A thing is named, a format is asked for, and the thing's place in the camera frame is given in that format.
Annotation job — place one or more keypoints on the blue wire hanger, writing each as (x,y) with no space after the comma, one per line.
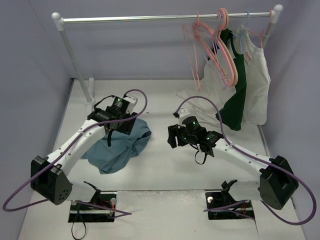
(241,35)

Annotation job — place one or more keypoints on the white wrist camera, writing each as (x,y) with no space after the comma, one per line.
(181,115)
(132,102)

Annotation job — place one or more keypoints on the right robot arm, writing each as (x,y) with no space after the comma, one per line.
(270,184)

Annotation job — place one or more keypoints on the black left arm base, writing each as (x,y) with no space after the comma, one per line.
(79,213)

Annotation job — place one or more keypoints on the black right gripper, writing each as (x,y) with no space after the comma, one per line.
(173,136)

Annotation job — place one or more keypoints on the green t shirt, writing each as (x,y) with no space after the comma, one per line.
(231,101)

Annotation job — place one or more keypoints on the white t shirt on hanger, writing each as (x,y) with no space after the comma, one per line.
(257,78)

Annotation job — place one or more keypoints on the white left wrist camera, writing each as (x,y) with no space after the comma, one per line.
(132,102)

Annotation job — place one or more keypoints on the pink hanger at rack end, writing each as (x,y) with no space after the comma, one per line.
(261,35)

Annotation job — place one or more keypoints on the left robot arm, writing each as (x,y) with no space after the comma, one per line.
(50,174)

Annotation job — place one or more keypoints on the blue t shirt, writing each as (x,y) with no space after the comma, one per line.
(111,159)

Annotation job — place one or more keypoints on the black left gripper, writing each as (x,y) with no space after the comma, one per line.
(127,124)

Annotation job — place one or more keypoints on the thin pink wire hanger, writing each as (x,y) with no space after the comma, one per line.
(190,43)

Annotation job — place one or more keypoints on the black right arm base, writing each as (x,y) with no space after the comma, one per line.
(226,208)

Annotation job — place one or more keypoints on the pink hanger behind thick one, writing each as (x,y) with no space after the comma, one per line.
(217,65)

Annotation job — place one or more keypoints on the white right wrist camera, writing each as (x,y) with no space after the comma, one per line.
(181,115)

